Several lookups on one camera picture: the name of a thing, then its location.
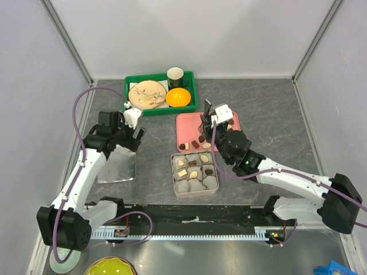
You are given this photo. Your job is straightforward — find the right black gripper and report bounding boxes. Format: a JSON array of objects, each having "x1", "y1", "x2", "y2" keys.
[{"x1": 201, "y1": 112, "x2": 232, "y2": 163}]

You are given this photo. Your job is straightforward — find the white oval chocolate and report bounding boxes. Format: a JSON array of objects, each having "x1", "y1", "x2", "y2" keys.
[{"x1": 200, "y1": 155, "x2": 209, "y2": 162}]

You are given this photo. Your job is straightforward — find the metal serving tongs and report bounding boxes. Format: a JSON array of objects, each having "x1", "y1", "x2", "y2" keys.
[{"x1": 199, "y1": 99, "x2": 212, "y2": 137}]

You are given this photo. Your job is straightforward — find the brown chocolate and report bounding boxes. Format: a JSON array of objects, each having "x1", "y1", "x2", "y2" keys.
[{"x1": 189, "y1": 160, "x2": 198, "y2": 167}]

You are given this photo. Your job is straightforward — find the pink plastic tray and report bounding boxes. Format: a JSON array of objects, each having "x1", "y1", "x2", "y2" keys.
[{"x1": 175, "y1": 110, "x2": 241, "y2": 152}]

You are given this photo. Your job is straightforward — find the pink chocolate tin box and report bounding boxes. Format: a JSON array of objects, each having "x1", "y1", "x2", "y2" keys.
[{"x1": 171, "y1": 150, "x2": 219, "y2": 198}]

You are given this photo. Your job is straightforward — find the white almond chocolate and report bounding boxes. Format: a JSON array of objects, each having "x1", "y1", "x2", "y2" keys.
[{"x1": 189, "y1": 171, "x2": 198, "y2": 179}]

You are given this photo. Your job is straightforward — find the white square chocolate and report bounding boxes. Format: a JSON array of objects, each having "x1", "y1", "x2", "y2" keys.
[{"x1": 178, "y1": 170, "x2": 187, "y2": 177}]

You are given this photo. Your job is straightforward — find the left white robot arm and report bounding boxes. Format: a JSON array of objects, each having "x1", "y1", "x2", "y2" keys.
[{"x1": 37, "y1": 107, "x2": 146, "y2": 252}]

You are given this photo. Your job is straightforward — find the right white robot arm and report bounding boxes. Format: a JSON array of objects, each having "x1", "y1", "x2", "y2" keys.
[{"x1": 199, "y1": 112, "x2": 366, "y2": 234}]

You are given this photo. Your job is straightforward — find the silver tin lid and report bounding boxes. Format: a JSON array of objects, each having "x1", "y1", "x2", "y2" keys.
[{"x1": 96, "y1": 146, "x2": 136, "y2": 184}]

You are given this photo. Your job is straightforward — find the beige floral plate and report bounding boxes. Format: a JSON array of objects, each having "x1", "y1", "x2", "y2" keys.
[{"x1": 128, "y1": 80, "x2": 167, "y2": 110}]

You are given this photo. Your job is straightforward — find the orange bowl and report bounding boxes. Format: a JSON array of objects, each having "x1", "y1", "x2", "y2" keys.
[{"x1": 166, "y1": 88, "x2": 192, "y2": 107}]

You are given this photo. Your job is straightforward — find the dark green mug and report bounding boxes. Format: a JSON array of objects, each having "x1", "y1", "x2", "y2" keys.
[{"x1": 166, "y1": 67, "x2": 190, "y2": 89}]

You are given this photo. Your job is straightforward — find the yellow bowl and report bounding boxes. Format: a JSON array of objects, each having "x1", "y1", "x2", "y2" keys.
[{"x1": 84, "y1": 257, "x2": 137, "y2": 275}]

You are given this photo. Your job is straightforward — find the pale green bowl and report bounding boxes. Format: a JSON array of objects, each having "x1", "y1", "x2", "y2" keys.
[{"x1": 49, "y1": 248, "x2": 81, "y2": 274}]

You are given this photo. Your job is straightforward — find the blue plastic object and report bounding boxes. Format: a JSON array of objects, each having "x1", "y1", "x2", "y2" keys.
[{"x1": 313, "y1": 261, "x2": 357, "y2": 275}]

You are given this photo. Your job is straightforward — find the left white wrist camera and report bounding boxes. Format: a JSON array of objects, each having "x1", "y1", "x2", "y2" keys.
[{"x1": 123, "y1": 107, "x2": 143, "y2": 129}]

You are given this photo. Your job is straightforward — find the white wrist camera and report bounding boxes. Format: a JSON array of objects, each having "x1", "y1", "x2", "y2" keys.
[
  {"x1": 211, "y1": 104, "x2": 233, "y2": 125},
  {"x1": 123, "y1": 107, "x2": 143, "y2": 129}
]

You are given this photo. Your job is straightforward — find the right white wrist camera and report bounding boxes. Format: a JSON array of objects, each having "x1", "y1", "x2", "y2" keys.
[{"x1": 211, "y1": 104, "x2": 233, "y2": 125}]

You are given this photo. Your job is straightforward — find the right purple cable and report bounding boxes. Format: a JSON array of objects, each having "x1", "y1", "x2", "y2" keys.
[{"x1": 211, "y1": 121, "x2": 367, "y2": 247}]

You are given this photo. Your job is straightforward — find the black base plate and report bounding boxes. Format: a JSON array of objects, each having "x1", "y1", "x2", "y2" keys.
[{"x1": 105, "y1": 205, "x2": 295, "y2": 235}]

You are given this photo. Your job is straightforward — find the light blue cable duct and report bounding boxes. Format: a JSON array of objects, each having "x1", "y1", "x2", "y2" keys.
[{"x1": 91, "y1": 227, "x2": 279, "y2": 241}]

